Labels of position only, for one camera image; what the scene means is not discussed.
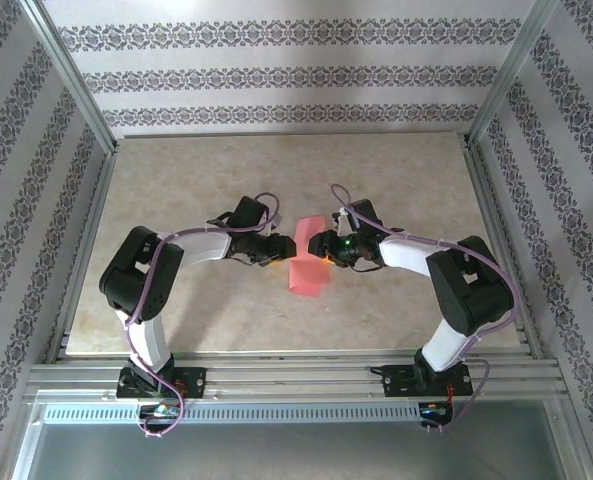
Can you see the pink red cloth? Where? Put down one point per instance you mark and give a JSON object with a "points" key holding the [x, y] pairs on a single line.
{"points": [[308, 280]]}

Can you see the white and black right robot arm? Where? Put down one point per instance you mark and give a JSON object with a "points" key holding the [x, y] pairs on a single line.
{"points": [[406, 255]]}

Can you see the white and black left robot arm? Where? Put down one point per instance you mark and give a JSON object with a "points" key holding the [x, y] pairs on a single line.
{"points": [[201, 247]]}

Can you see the grey sheet metal panel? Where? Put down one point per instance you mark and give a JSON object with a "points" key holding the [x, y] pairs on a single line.
{"points": [[296, 450]]}

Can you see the small circuit board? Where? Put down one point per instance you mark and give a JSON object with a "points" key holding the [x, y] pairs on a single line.
{"points": [[160, 411], [433, 411]]}

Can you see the wide aluminium mounting rail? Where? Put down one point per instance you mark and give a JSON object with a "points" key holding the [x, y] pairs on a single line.
{"points": [[296, 375]]}

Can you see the thin aluminium rail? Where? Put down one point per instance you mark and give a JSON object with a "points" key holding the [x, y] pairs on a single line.
{"points": [[296, 135]]}

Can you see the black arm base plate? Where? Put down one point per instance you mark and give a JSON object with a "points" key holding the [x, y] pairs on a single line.
{"points": [[396, 382], [196, 382]]}

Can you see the aluminium side rail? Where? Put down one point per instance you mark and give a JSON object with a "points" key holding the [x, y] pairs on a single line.
{"points": [[502, 250], [87, 250]]}

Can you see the aluminium frame post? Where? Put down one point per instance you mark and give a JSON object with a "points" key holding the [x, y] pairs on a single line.
{"points": [[510, 75], [78, 85]]}

